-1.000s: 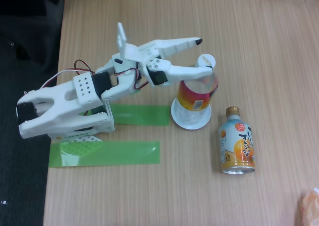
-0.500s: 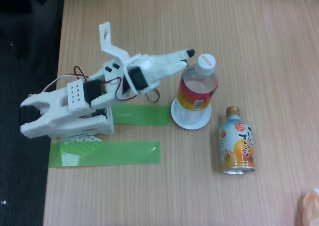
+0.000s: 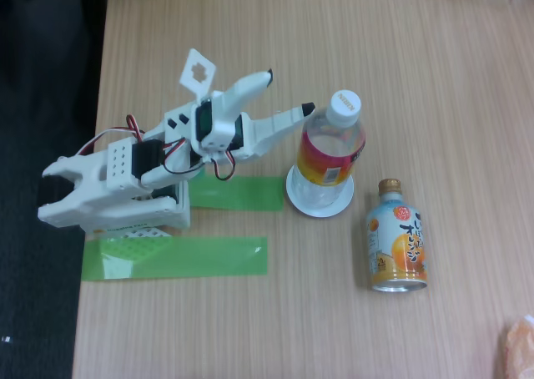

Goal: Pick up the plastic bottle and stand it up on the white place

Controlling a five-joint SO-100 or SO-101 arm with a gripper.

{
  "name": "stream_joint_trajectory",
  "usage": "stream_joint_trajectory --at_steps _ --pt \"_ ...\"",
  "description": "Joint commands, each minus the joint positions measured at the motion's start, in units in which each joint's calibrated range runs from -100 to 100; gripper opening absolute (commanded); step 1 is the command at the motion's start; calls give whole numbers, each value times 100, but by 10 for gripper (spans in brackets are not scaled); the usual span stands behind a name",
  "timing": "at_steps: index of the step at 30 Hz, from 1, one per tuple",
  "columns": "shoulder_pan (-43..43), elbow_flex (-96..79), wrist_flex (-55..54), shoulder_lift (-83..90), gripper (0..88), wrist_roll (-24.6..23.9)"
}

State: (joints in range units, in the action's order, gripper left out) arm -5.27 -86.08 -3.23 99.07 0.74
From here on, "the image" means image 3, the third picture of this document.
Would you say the clear plastic bottle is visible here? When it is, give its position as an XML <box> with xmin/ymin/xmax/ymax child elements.
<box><xmin>291</xmin><ymin>88</ymin><xmax>367</xmax><ymax>208</ymax></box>

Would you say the orange juice bottle can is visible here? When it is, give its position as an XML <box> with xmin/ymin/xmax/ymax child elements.
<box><xmin>365</xmin><ymin>177</ymin><xmax>429</xmax><ymax>293</ymax></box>

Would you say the narrow green tape strip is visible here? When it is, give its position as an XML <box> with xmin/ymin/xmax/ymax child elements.
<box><xmin>189</xmin><ymin>174</ymin><xmax>285</xmax><ymax>212</ymax></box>

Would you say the small white plate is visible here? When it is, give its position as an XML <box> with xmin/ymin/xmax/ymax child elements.
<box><xmin>285</xmin><ymin>164</ymin><xmax>355</xmax><ymax>218</ymax></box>

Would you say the wide green tape strip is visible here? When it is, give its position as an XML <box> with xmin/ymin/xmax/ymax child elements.
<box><xmin>81</xmin><ymin>235</ymin><xmax>269</xmax><ymax>283</ymax></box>

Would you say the orange plastic bag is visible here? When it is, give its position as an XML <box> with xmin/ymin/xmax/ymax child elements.
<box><xmin>498</xmin><ymin>314</ymin><xmax>534</xmax><ymax>379</ymax></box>

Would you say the white empty camera mount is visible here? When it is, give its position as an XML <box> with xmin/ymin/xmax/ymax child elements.
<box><xmin>179</xmin><ymin>48</ymin><xmax>218</xmax><ymax>103</ymax></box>

